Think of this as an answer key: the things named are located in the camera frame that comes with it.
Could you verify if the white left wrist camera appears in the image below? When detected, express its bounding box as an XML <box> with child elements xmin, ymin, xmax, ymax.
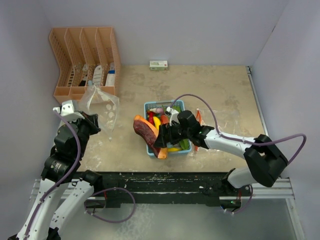
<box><xmin>52</xmin><ymin>100</ymin><xmax>85</xmax><ymax>122</ymax></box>

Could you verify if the watermelon slice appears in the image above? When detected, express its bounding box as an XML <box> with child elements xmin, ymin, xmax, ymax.
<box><xmin>160</xmin><ymin>114</ymin><xmax>170</xmax><ymax>125</ymax></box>

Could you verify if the red chili pepper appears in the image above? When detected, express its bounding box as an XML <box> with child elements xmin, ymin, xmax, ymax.
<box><xmin>147</xmin><ymin>111</ymin><xmax>155</xmax><ymax>126</ymax></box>

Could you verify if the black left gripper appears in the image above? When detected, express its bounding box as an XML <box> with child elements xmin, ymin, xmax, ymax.
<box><xmin>66</xmin><ymin>110</ymin><xmax>101</xmax><ymax>158</ymax></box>

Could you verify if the green and white small box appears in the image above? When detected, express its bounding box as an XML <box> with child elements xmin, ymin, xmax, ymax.
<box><xmin>149</xmin><ymin>60</ymin><xmax>168</xmax><ymax>71</ymax></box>

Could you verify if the orange purple papaya slice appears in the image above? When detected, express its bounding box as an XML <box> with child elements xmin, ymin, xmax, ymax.
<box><xmin>133</xmin><ymin>115</ymin><xmax>168</xmax><ymax>160</ymax></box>

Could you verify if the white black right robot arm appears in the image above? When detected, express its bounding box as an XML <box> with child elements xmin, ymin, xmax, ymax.
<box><xmin>153</xmin><ymin>107</ymin><xmax>289</xmax><ymax>196</ymax></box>

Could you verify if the white bottle in organizer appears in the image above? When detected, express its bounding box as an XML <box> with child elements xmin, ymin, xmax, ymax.
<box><xmin>92</xmin><ymin>65</ymin><xmax>103</xmax><ymax>87</ymax></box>

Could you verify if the light blue plastic basket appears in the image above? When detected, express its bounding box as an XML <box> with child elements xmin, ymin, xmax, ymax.
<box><xmin>143</xmin><ymin>100</ymin><xmax>192</xmax><ymax>156</ymax></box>

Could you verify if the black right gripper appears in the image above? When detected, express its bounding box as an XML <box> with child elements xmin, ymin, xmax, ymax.
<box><xmin>153</xmin><ymin>120</ymin><xmax>192</xmax><ymax>148</ymax></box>

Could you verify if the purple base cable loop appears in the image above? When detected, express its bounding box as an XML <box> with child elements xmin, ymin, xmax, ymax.
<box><xmin>83</xmin><ymin>187</ymin><xmax>137</xmax><ymax>224</ymax></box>

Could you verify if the clear bag with orange zipper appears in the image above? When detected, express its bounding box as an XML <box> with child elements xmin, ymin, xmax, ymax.
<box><xmin>193</xmin><ymin>107</ymin><xmax>241</xmax><ymax>152</ymax></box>

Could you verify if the black aluminium base frame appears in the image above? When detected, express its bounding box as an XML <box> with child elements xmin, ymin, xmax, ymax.
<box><xmin>29</xmin><ymin>171</ymin><xmax>306</xmax><ymax>240</ymax></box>

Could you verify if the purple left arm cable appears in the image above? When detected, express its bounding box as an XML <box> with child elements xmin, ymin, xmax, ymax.
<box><xmin>22</xmin><ymin>111</ymin><xmax>82</xmax><ymax>240</ymax></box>

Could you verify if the peach plastic file organizer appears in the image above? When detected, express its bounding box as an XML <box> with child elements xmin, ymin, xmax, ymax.
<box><xmin>49</xmin><ymin>26</ymin><xmax>122</xmax><ymax>103</ymax></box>

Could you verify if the white blue box in organizer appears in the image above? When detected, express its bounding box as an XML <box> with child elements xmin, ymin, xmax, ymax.
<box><xmin>105</xmin><ymin>62</ymin><xmax>116</xmax><ymax>87</ymax></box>

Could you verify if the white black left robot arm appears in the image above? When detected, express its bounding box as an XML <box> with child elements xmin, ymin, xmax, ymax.
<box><xmin>10</xmin><ymin>111</ymin><xmax>103</xmax><ymax>240</ymax></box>

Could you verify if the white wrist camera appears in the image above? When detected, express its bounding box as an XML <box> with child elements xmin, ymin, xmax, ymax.
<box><xmin>52</xmin><ymin>100</ymin><xmax>85</xmax><ymax>122</ymax></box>
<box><xmin>166</xmin><ymin>106</ymin><xmax>179</xmax><ymax>126</ymax></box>

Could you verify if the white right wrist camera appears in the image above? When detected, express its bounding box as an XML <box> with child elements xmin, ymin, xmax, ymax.
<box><xmin>166</xmin><ymin>106</ymin><xmax>179</xmax><ymax>126</ymax></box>

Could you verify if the clear polka dot zip bag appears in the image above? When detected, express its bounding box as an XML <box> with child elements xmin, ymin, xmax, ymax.
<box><xmin>78</xmin><ymin>85</ymin><xmax>120</xmax><ymax>141</ymax></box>

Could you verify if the white garlic bulb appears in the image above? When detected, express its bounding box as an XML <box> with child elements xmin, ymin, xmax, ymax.
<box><xmin>149</xmin><ymin>107</ymin><xmax>164</xmax><ymax>114</ymax></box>

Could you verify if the green leafy vegetable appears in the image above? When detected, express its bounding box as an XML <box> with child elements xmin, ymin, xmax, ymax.
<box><xmin>172</xmin><ymin>105</ymin><xmax>190</xmax><ymax>151</ymax></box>

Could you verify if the yellow banana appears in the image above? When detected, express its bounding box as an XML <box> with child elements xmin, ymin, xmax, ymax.
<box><xmin>153</xmin><ymin>116</ymin><xmax>162</xmax><ymax>131</ymax></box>
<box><xmin>167</xmin><ymin>147</ymin><xmax>182</xmax><ymax>152</ymax></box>

